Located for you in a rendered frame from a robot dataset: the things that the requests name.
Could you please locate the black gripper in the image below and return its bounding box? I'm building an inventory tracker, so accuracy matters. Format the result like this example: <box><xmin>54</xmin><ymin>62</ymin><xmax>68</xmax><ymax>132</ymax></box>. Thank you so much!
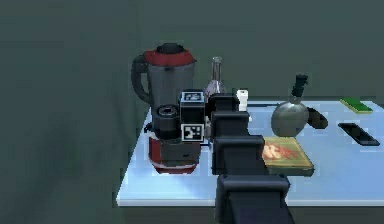
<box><xmin>155</xmin><ymin>103</ymin><xmax>182</xmax><ymax>141</ymax></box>

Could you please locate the red and black blender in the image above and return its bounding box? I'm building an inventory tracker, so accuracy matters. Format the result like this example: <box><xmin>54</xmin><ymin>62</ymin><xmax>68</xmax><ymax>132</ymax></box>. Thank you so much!
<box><xmin>130</xmin><ymin>42</ymin><xmax>203</xmax><ymax>175</ymax></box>

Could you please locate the clear glass bottle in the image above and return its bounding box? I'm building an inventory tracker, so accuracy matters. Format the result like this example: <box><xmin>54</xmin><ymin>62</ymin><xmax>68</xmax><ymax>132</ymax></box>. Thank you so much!
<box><xmin>203</xmin><ymin>56</ymin><xmax>226</xmax><ymax>101</ymax></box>

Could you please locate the white salt shaker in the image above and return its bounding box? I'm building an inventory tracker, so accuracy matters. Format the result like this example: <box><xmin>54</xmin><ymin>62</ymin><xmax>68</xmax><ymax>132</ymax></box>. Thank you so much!
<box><xmin>235</xmin><ymin>89</ymin><xmax>250</xmax><ymax>112</ymax></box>

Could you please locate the pale blue table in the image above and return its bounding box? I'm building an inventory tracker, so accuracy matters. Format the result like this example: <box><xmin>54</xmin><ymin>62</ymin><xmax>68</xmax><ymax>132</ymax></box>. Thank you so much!
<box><xmin>115</xmin><ymin>97</ymin><xmax>384</xmax><ymax>208</ymax></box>

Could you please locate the green and yellow sponge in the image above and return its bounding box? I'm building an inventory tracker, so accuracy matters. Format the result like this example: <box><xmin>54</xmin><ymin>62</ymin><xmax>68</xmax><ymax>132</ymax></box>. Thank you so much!
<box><xmin>339</xmin><ymin>97</ymin><xmax>374</xmax><ymax>115</ymax></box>

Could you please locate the black phone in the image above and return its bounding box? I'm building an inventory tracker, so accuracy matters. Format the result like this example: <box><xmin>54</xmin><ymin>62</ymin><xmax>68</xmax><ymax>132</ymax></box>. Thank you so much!
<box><xmin>337</xmin><ymin>122</ymin><xmax>381</xmax><ymax>147</ymax></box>

